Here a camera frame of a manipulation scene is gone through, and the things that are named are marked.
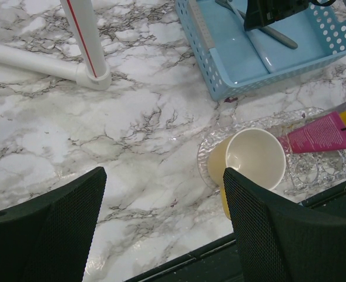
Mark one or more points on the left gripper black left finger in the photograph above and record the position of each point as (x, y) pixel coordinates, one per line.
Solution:
(48, 238)

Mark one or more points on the blue plastic basket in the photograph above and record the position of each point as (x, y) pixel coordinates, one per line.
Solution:
(234, 61)

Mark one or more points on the yellow mug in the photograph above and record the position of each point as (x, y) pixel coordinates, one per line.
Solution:
(253, 152)

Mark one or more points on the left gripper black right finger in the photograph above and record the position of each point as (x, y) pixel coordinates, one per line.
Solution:
(293, 235)

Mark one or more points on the light blue toothbrush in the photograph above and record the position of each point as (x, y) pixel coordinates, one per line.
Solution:
(255, 42)

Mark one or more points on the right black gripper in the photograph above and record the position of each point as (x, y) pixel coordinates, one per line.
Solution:
(261, 13)

